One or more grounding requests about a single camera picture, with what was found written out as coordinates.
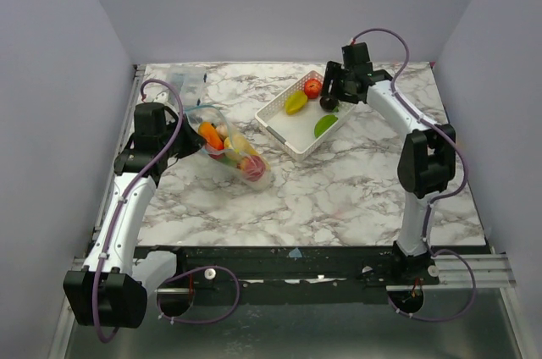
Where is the green toy leek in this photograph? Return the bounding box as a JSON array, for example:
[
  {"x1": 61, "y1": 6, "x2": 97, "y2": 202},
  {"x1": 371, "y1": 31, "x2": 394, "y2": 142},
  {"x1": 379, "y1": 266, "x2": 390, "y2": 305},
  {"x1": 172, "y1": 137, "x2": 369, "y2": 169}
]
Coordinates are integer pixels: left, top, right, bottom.
[{"x1": 209, "y1": 153, "x2": 238, "y2": 168}]

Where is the red orange toy mango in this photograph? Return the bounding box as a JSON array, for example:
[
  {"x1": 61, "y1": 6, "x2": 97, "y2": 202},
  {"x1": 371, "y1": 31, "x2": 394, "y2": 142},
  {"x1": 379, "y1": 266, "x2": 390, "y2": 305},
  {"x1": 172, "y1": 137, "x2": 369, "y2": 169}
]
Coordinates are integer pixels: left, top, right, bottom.
[{"x1": 198, "y1": 122, "x2": 224, "y2": 151}]

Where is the small red toy tomato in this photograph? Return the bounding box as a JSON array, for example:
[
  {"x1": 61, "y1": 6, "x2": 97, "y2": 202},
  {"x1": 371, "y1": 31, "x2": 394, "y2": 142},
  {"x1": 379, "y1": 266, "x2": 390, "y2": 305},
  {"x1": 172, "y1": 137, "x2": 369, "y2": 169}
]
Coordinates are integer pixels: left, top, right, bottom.
[{"x1": 303, "y1": 79, "x2": 322, "y2": 99}]

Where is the red toy apple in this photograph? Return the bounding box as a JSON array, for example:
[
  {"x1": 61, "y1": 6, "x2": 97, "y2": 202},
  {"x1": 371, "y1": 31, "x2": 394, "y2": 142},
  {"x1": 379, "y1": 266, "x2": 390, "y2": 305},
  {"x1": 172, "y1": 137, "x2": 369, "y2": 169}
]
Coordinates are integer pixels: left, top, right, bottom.
[{"x1": 239, "y1": 155, "x2": 267, "y2": 182}]

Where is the yellow toy lemon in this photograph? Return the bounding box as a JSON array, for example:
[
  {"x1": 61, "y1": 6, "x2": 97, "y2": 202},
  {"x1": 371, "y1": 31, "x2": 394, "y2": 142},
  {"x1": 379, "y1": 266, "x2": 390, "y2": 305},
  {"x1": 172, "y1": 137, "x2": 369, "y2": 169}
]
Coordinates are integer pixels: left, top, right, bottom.
[{"x1": 224, "y1": 134, "x2": 257, "y2": 155}]

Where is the green toy starfruit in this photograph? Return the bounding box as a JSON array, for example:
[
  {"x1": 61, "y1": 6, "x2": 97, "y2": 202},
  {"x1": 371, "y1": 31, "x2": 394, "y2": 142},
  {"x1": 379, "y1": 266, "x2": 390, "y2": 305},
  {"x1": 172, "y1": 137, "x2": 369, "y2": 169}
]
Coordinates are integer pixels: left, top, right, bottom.
[{"x1": 313, "y1": 114, "x2": 338, "y2": 138}]

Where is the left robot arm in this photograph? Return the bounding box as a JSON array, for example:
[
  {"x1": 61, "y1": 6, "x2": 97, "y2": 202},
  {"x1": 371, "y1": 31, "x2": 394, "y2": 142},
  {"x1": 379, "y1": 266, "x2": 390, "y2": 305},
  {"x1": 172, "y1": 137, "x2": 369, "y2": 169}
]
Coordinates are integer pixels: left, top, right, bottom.
[{"x1": 63, "y1": 102, "x2": 204, "y2": 329}]

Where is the dark purple toy eggplant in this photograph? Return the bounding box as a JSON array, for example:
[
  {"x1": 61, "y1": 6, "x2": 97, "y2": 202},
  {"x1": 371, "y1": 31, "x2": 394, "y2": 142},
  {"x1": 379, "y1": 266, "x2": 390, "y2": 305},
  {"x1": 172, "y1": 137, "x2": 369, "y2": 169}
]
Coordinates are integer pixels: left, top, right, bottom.
[{"x1": 319, "y1": 96, "x2": 339, "y2": 113}]

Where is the clear plastic parts box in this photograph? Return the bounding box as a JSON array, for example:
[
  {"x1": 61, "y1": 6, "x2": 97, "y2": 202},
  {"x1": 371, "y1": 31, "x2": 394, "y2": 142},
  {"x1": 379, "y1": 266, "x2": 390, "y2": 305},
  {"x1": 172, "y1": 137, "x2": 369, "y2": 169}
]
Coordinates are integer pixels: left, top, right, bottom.
[{"x1": 167, "y1": 65, "x2": 207, "y2": 106}]

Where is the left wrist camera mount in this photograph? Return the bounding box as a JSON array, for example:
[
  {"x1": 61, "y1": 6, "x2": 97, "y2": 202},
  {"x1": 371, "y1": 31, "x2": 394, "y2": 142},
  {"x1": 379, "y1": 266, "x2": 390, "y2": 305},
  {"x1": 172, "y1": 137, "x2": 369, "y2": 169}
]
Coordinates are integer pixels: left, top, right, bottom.
[{"x1": 153, "y1": 90, "x2": 174, "y2": 106}]

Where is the beige toy mushroom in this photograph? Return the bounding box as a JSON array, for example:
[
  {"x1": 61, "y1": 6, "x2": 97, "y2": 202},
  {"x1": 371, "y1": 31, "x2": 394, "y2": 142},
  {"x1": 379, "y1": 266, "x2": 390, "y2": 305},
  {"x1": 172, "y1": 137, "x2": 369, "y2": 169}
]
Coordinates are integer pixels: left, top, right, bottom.
[{"x1": 215, "y1": 124, "x2": 230, "y2": 141}]

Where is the clear zip top bag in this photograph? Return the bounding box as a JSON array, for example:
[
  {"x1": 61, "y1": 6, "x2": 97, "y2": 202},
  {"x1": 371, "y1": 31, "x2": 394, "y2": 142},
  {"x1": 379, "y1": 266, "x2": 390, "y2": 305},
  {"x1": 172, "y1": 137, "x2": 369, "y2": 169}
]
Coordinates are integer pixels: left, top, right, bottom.
[{"x1": 185, "y1": 104, "x2": 273, "y2": 191}]

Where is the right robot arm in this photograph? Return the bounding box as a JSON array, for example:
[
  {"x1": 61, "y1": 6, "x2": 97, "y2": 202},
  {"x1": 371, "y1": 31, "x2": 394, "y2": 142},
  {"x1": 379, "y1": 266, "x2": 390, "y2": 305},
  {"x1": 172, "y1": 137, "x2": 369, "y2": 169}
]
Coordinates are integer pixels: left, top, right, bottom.
[{"x1": 320, "y1": 42, "x2": 456, "y2": 284}]

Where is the black metal base rail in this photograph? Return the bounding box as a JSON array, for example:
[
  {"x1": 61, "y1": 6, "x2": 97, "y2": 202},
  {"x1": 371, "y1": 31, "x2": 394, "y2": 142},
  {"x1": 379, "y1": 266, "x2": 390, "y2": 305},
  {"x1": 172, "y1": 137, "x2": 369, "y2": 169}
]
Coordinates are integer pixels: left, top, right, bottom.
[{"x1": 126, "y1": 244, "x2": 450, "y2": 307}]

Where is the white perforated plastic basket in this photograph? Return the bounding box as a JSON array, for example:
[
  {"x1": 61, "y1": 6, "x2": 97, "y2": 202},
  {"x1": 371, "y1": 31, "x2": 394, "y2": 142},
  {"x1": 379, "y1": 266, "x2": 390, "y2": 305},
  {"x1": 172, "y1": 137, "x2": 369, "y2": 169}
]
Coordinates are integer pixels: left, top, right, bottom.
[{"x1": 255, "y1": 70, "x2": 355, "y2": 162}]

